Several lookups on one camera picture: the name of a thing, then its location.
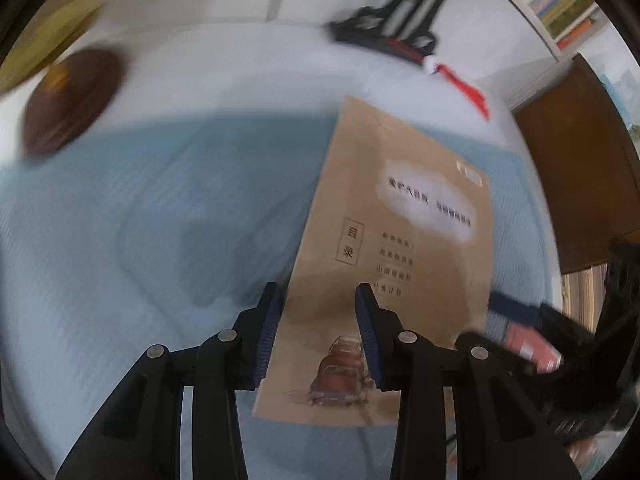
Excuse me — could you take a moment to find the brown wooden cabinet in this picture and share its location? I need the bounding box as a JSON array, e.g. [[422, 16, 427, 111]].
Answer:
[[515, 52, 640, 276]]

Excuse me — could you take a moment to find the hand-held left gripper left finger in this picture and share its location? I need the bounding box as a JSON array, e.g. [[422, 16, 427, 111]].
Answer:
[[55, 282, 286, 480]]

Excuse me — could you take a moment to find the light blue mat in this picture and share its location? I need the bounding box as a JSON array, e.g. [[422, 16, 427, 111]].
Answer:
[[0, 110, 558, 480]]

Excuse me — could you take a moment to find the red fan tassel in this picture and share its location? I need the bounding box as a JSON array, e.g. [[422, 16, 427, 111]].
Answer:
[[422, 57, 492, 122]]

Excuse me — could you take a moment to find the white bookshelf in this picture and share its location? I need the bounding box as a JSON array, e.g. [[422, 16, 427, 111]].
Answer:
[[492, 0, 608, 63]]

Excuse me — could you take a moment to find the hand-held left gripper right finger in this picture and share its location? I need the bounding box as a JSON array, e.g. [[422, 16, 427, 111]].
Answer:
[[354, 283, 582, 480]]

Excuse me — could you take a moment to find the red pink booklet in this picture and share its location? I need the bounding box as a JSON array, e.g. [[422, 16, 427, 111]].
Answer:
[[501, 322, 565, 375]]

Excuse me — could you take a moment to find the black fan stand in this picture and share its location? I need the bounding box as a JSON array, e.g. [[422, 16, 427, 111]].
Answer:
[[327, 0, 443, 63]]

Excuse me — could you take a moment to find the yellow globe with wooden base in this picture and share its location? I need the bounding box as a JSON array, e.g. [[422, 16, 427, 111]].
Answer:
[[0, 0, 127, 161]]

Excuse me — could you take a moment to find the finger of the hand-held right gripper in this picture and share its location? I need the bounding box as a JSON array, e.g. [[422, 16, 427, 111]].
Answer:
[[456, 329, 537, 379], [487, 290, 596, 357]]

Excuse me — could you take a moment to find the tan kraft car book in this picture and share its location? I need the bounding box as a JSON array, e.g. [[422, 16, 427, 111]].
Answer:
[[251, 95, 496, 428]]

